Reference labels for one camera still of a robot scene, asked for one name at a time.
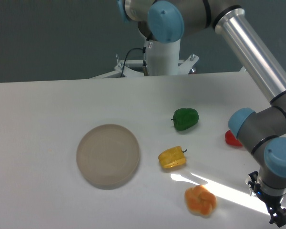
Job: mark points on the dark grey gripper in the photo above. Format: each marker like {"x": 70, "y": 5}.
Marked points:
{"x": 272, "y": 197}

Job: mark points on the red toy bell pepper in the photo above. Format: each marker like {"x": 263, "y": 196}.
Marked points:
{"x": 231, "y": 140}

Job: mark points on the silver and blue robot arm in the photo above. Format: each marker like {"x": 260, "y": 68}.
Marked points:
{"x": 262, "y": 134}

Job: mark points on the yellow toy bell pepper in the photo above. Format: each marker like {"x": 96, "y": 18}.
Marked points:
{"x": 172, "y": 158}

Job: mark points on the green toy bell pepper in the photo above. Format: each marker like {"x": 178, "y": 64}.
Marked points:
{"x": 185, "y": 118}

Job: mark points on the orange knotted bread roll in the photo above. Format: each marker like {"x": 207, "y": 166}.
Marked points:
{"x": 200, "y": 201}

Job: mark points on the beige round plate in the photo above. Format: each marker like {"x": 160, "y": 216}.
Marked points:
{"x": 108, "y": 156}

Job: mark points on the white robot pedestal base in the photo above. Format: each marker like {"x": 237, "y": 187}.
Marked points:
{"x": 158, "y": 60}

